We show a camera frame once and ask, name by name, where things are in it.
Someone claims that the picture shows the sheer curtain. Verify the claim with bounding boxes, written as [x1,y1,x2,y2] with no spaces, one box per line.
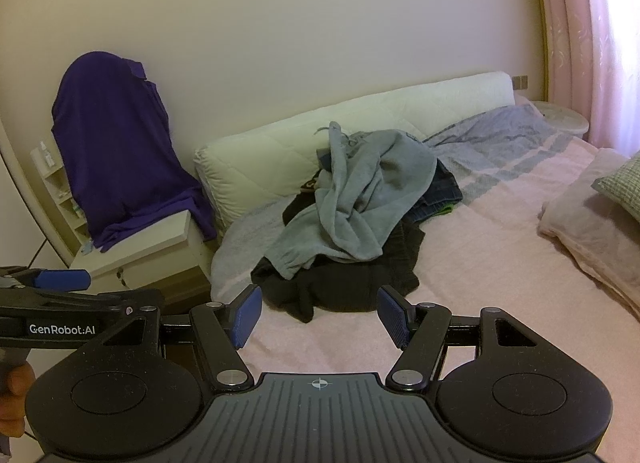
[575,0,640,156]

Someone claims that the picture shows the black pants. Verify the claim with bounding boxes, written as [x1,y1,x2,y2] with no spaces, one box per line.
[250,170,426,325]

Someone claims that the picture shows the white nightstand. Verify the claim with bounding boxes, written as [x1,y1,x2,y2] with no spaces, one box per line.
[67,209,217,315]

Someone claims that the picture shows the white wardrobe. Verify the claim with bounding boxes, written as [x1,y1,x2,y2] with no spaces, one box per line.
[0,113,76,272]

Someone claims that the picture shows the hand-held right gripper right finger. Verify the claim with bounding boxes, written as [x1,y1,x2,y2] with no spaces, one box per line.
[377,285,540,392]

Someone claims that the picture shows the round white side table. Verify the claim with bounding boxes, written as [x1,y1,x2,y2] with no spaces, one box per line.
[529,100,590,137]

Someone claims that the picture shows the purple cloth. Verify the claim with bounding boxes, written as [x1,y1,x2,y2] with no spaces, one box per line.
[50,50,219,254]

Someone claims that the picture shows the white shelf organizer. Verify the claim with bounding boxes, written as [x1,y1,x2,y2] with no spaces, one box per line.
[30,140,94,250]

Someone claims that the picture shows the blue jeans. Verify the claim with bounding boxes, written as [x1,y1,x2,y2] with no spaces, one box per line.
[409,158,464,222]

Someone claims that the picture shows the person's left hand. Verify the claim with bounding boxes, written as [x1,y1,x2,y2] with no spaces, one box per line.
[0,363,36,440]

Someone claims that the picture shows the pink folded blanket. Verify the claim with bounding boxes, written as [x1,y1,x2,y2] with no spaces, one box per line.
[537,148,640,322]

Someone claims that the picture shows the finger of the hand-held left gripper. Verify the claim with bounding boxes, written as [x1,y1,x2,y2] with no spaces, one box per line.
[0,266,91,294]
[0,290,165,315]

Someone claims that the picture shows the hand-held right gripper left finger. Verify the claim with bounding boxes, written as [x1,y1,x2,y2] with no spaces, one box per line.
[100,288,263,390]

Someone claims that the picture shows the pink curtain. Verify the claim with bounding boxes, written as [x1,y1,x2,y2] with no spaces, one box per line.
[529,0,603,116]

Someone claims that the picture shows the green checked pillow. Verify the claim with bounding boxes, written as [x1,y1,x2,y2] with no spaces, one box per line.
[591,150,640,219]

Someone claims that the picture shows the grey sweatpants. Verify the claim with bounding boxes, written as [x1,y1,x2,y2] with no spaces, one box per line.
[264,122,440,280]

